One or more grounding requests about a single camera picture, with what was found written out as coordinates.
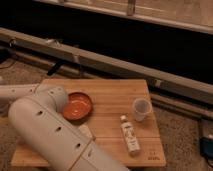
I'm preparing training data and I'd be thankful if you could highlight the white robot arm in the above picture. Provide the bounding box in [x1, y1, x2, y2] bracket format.
[0, 84, 130, 171]

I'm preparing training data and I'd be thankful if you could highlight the orange bowl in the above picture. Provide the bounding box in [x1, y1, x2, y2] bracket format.
[62, 92, 93, 120]

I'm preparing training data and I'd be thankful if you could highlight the wooden table board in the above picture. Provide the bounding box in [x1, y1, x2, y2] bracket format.
[10, 78, 167, 168]

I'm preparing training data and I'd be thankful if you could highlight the clear plastic cup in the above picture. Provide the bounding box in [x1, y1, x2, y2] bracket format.
[132, 98, 152, 121]

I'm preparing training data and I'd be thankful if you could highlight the small white labelled bottle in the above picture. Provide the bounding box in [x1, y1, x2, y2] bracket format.
[120, 115, 140, 156]

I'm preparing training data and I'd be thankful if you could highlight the blue object at right edge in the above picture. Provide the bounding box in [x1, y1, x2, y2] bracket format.
[200, 135, 213, 159]

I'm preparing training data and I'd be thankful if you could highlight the grey metal rail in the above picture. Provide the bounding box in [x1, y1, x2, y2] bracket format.
[0, 27, 213, 105]

